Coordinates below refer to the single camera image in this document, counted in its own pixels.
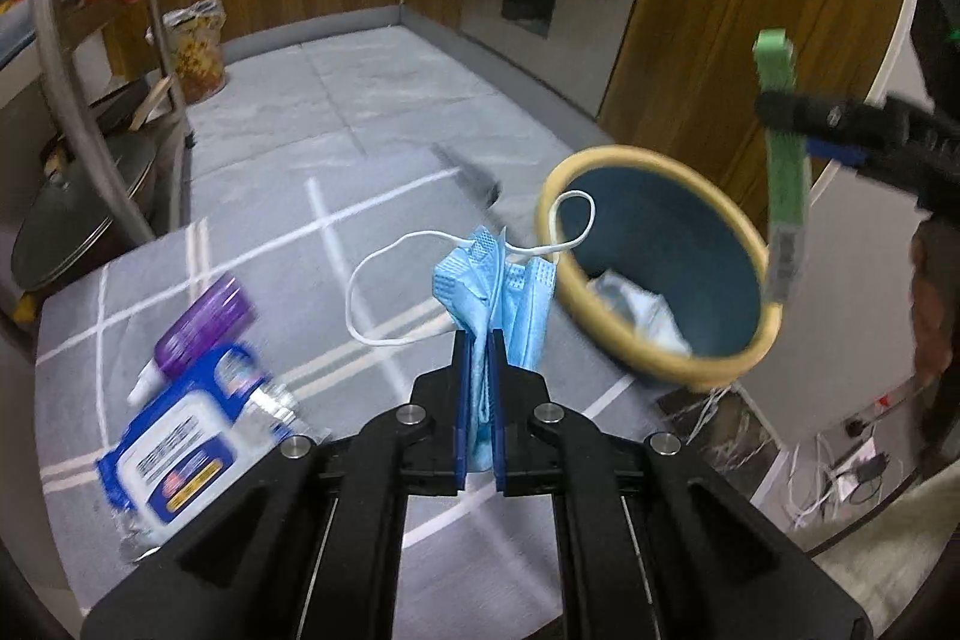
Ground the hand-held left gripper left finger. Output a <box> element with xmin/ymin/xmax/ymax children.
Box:
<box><xmin>79</xmin><ymin>329</ymin><xmax>475</xmax><ymax>640</ymax></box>

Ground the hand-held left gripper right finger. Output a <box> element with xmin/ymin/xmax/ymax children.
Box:
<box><xmin>487</xmin><ymin>326</ymin><xmax>875</xmax><ymax>640</ymax></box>

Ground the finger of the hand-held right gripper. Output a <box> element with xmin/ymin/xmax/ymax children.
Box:
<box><xmin>808</xmin><ymin>136</ymin><xmax>935</xmax><ymax>196</ymax></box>
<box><xmin>756</xmin><ymin>89</ymin><xmax>935</xmax><ymax>148</ymax></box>

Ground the blue face mask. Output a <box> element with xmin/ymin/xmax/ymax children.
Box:
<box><xmin>346</xmin><ymin>194</ymin><xmax>597</xmax><ymax>468</ymax></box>

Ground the white tissue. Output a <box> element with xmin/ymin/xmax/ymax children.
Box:
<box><xmin>585</xmin><ymin>269</ymin><xmax>695</xmax><ymax>356</ymax></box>

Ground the yellow rimmed blue trash bin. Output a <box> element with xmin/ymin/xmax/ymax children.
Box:
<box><xmin>536</xmin><ymin>145</ymin><xmax>787</xmax><ymax>393</ymax></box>

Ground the person's right forearm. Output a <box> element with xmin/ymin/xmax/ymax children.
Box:
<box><xmin>909</xmin><ymin>218</ymin><xmax>960</xmax><ymax>453</ymax></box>

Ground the grey checked blanket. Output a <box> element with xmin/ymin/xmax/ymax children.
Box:
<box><xmin>34</xmin><ymin>145</ymin><xmax>676</xmax><ymax>640</ymax></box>

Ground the purple plastic bottle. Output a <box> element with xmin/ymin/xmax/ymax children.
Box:
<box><xmin>127</xmin><ymin>276</ymin><xmax>256</xmax><ymax>407</ymax></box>

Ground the blue wet wipes packet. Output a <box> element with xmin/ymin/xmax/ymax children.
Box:
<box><xmin>96</xmin><ymin>344</ymin><xmax>331</xmax><ymax>562</ymax></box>

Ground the grey pot lid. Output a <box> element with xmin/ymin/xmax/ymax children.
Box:
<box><xmin>11</xmin><ymin>134</ymin><xmax>162</xmax><ymax>296</ymax></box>

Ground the yellow printed snack bag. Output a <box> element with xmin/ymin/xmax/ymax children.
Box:
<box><xmin>163</xmin><ymin>0</ymin><xmax>227</xmax><ymax>103</ymax></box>

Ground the metal kitchen rack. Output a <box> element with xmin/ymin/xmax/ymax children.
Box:
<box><xmin>30</xmin><ymin>0</ymin><xmax>197</xmax><ymax>244</ymax></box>

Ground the tangle of white cables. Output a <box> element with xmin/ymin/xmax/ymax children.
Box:
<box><xmin>686</xmin><ymin>377</ymin><xmax>920</xmax><ymax>532</ymax></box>

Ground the black wok with wooden handle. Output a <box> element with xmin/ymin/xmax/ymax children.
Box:
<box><xmin>86</xmin><ymin>77</ymin><xmax>181</xmax><ymax>135</ymax></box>

